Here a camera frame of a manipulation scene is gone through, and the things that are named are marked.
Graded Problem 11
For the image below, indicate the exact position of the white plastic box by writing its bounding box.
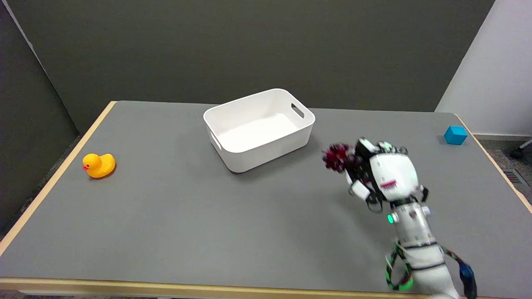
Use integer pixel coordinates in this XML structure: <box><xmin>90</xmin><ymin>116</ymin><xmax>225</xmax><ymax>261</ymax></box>
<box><xmin>203</xmin><ymin>88</ymin><xmax>316</xmax><ymax>174</ymax></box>

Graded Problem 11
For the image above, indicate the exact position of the blue cube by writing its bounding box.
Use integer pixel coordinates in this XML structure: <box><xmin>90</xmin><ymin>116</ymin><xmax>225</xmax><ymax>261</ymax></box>
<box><xmin>443</xmin><ymin>125</ymin><xmax>468</xmax><ymax>146</ymax></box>

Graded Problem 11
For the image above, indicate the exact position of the black chair caster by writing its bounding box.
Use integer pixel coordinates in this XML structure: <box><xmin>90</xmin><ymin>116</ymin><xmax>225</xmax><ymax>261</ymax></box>
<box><xmin>510</xmin><ymin>140</ymin><xmax>532</xmax><ymax>161</ymax></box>

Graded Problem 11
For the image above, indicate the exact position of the dark red grape bunch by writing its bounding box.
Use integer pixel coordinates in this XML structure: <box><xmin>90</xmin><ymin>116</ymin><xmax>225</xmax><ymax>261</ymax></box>
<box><xmin>322</xmin><ymin>143</ymin><xmax>359</xmax><ymax>174</ymax></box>

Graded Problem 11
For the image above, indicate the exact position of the black cable with green wrap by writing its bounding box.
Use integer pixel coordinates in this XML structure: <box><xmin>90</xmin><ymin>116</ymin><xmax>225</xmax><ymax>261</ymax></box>
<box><xmin>385</xmin><ymin>240</ymin><xmax>415</xmax><ymax>292</ymax></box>

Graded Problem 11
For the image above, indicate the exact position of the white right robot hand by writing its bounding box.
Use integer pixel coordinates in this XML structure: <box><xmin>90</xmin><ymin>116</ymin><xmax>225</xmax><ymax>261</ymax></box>
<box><xmin>346</xmin><ymin>137</ymin><xmax>429</xmax><ymax>213</ymax></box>

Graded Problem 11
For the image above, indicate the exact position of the black cable with blue connector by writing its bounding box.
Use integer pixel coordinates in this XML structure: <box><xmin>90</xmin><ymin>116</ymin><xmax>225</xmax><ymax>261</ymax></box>
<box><xmin>440</xmin><ymin>245</ymin><xmax>478</xmax><ymax>299</ymax></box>

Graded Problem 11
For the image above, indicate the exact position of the yellow rubber duck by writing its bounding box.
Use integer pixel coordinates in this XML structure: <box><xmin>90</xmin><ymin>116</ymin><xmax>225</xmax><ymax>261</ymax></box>
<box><xmin>82</xmin><ymin>153</ymin><xmax>116</xmax><ymax>179</ymax></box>

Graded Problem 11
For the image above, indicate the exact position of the floor vent grille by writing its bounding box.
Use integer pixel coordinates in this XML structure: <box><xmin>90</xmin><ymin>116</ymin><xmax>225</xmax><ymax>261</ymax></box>
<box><xmin>502</xmin><ymin>169</ymin><xmax>528</xmax><ymax>186</ymax></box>

